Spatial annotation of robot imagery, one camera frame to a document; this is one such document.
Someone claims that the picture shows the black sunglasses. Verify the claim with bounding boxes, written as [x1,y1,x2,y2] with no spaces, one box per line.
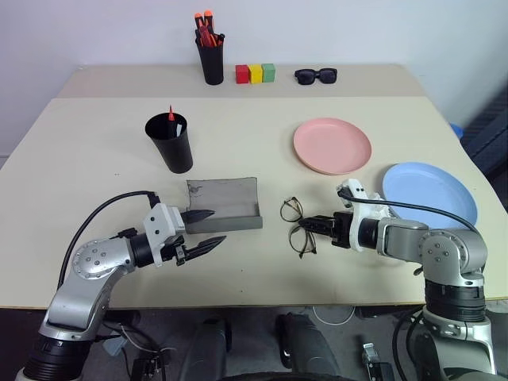
[294,67,339,86]

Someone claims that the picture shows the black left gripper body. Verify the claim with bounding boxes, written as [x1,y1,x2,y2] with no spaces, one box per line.
[160,234,189,267]

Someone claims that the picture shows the wide black cup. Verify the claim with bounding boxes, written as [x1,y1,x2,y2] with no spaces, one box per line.
[144,112,194,175]

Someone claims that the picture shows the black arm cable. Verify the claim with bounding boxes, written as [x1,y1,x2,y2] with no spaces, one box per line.
[339,186,482,236]
[56,190,160,287]

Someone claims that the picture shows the blue plate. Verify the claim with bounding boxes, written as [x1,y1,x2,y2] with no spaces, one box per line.
[381,161,479,231]

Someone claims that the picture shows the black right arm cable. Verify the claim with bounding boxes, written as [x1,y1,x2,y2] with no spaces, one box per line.
[339,186,482,236]

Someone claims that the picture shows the thin-framed clear eyeglasses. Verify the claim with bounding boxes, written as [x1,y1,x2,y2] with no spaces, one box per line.
[279,196,319,260]

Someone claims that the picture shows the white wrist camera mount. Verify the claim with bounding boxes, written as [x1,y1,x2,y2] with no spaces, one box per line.
[337,178,400,253]
[141,203,187,267]

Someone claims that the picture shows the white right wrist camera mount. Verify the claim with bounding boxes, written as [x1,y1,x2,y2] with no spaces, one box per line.
[337,178,400,253]

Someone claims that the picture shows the dark ribbed object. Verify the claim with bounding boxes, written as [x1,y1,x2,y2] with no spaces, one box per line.
[462,83,508,180]

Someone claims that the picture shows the pink plate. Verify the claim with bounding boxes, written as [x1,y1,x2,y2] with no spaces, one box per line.
[293,117,373,177]

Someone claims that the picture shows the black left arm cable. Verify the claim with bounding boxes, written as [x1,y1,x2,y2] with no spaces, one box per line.
[56,190,160,287]

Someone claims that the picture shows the dark rounded shape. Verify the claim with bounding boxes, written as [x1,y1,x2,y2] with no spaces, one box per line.
[180,316,233,381]
[275,312,342,381]

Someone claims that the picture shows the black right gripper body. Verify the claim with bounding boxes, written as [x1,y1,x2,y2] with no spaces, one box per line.
[330,211,354,249]

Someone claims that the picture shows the tall narrow black cup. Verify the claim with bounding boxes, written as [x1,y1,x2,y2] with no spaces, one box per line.
[194,33,225,86]

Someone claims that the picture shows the grey open glasses case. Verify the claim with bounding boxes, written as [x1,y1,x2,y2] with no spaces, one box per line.
[186,176,264,235]

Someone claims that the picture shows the black floor box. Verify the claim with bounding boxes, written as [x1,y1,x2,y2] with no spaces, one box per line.
[130,356,172,381]

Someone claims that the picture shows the black marker with red cap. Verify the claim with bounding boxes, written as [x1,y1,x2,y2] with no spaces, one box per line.
[167,104,183,140]

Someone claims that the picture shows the white floor cable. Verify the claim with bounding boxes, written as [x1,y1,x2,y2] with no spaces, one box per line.
[311,304,357,325]

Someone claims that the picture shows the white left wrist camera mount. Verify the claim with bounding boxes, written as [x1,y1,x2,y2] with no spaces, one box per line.
[141,203,187,267]

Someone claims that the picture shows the metal and black device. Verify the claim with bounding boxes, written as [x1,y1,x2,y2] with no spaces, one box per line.
[361,341,396,381]

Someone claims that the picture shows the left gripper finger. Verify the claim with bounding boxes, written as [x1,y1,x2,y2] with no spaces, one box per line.
[183,208,217,225]
[185,235,228,261]

